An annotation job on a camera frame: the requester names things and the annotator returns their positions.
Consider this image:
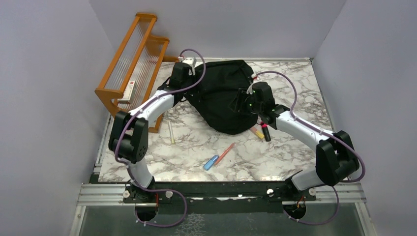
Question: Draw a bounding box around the black pink highlighter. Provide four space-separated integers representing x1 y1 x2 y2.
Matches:
261 122 271 142

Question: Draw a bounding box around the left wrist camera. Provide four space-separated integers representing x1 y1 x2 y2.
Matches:
179 56 196 75

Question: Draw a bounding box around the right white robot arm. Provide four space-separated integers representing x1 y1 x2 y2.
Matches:
230 82 360 200

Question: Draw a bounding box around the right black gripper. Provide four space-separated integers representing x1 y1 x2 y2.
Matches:
228 88 263 115

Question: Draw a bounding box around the blue glue stick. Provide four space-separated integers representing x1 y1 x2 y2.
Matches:
203 155 219 171

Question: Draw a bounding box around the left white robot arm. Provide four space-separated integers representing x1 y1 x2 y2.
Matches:
108 58 207 202

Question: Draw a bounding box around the peach yellow highlighter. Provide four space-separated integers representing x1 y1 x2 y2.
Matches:
249 127 265 139

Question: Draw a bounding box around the white yellow-tipped pen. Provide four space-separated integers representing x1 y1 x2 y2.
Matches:
168 121 175 144

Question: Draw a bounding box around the orange wooden rack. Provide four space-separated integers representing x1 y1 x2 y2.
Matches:
95 13 179 117

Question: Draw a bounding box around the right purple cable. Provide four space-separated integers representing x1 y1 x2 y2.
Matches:
254 70 366 226

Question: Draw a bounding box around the small white red box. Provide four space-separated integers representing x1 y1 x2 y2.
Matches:
118 80 137 105

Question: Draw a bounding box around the purple cable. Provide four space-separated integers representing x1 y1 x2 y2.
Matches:
254 70 366 226
113 49 207 229

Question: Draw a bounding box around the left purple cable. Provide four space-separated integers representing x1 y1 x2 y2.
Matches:
113 49 207 229

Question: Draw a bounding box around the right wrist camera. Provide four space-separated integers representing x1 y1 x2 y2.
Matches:
246 73 262 94

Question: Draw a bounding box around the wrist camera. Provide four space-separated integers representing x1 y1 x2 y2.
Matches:
179 56 196 75
246 73 262 94

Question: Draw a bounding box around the black backpack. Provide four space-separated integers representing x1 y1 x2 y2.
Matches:
183 59 258 135

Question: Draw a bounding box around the orange pen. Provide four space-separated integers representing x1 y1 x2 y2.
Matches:
215 143 235 165

